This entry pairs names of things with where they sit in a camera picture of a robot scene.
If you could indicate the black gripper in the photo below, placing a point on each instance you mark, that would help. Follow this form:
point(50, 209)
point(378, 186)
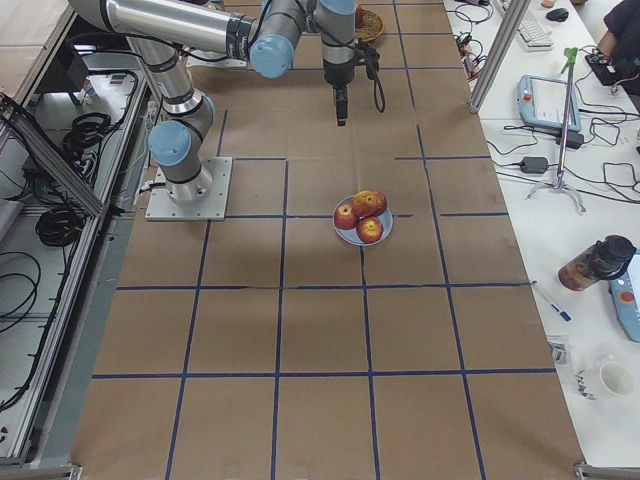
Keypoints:
point(337, 75)

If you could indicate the red yellow carried apple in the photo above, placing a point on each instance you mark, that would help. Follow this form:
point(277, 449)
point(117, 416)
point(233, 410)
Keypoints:
point(364, 203)

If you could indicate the woven wicker basket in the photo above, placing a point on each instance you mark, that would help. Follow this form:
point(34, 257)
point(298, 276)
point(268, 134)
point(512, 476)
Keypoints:
point(372, 28)

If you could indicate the red apple in basket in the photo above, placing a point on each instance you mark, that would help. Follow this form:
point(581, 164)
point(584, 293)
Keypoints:
point(359, 15)

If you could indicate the red apple back on plate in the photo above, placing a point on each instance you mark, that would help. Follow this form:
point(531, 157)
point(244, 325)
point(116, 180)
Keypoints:
point(380, 203)

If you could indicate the red apple on plate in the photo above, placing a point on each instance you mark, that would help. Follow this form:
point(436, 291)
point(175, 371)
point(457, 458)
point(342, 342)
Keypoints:
point(344, 217)
point(380, 203)
point(369, 230)

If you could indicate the red apple left on plate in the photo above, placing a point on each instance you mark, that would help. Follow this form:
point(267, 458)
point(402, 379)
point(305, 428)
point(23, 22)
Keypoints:
point(344, 217)

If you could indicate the light blue plate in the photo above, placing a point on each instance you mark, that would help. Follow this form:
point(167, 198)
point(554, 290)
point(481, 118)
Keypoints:
point(350, 236)

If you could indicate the red apple front on plate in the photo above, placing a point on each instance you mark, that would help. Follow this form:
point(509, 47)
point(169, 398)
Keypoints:
point(369, 230)

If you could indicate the blue teach pendant tablet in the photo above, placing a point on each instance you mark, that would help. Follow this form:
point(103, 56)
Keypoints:
point(541, 102)

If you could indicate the black power adapter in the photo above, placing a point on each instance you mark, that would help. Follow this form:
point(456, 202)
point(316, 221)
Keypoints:
point(534, 165)

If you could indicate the white keyboard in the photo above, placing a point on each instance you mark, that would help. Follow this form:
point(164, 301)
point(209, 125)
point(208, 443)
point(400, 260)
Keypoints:
point(533, 35)

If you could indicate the black computer mouse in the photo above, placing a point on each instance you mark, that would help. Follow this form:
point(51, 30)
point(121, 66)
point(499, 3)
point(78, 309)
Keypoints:
point(557, 15)

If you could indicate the silver tripod stand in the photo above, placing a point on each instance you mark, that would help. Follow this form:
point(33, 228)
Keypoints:
point(559, 185)

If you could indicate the seated person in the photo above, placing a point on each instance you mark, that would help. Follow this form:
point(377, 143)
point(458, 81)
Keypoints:
point(620, 42)

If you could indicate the brown water bottle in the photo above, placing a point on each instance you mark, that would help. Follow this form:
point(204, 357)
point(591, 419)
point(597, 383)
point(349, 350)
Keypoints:
point(604, 260)

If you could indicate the blue white pen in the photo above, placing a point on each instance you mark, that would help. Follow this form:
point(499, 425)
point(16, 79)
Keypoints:
point(551, 301)

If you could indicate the small white box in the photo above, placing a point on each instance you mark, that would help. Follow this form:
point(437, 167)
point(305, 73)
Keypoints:
point(559, 352)

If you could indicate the aluminium frame post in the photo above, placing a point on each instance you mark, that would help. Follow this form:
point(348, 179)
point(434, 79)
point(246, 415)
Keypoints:
point(497, 52)

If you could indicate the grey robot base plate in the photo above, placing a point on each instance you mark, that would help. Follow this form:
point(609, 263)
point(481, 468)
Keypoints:
point(204, 198)

